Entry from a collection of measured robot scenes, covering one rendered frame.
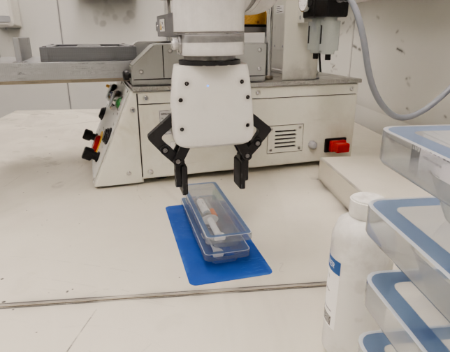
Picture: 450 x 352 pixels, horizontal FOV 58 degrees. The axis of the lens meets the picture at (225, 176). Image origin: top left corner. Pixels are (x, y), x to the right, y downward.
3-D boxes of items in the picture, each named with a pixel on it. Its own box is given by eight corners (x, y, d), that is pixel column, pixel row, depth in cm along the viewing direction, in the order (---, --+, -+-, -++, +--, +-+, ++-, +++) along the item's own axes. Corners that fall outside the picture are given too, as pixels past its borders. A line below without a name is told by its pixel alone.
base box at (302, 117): (283, 130, 120) (286, 69, 114) (360, 167, 86) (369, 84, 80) (92, 144, 104) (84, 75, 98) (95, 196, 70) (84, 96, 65)
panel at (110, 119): (91, 144, 102) (118, 74, 99) (93, 184, 75) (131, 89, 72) (84, 141, 101) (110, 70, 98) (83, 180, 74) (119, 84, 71)
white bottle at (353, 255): (386, 342, 37) (409, 195, 32) (369, 378, 33) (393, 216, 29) (332, 321, 40) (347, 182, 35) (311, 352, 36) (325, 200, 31)
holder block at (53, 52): (127, 55, 93) (126, 43, 93) (137, 60, 75) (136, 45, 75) (49, 56, 89) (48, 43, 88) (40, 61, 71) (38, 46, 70)
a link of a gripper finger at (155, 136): (141, 114, 49) (154, 157, 51) (202, 98, 50) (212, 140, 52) (140, 113, 50) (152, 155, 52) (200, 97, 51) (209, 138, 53)
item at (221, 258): (180, 210, 65) (179, 197, 64) (214, 207, 66) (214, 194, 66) (205, 272, 48) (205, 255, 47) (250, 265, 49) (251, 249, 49)
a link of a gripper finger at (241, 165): (240, 141, 52) (240, 190, 55) (263, 140, 53) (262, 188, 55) (233, 135, 55) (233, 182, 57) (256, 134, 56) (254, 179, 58)
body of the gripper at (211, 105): (171, 54, 45) (176, 152, 48) (259, 52, 47) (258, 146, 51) (163, 51, 51) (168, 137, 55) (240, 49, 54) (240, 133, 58)
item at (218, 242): (181, 197, 64) (181, 184, 64) (216, 194, 66) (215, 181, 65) (207, 255, 47) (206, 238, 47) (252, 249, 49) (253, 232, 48)
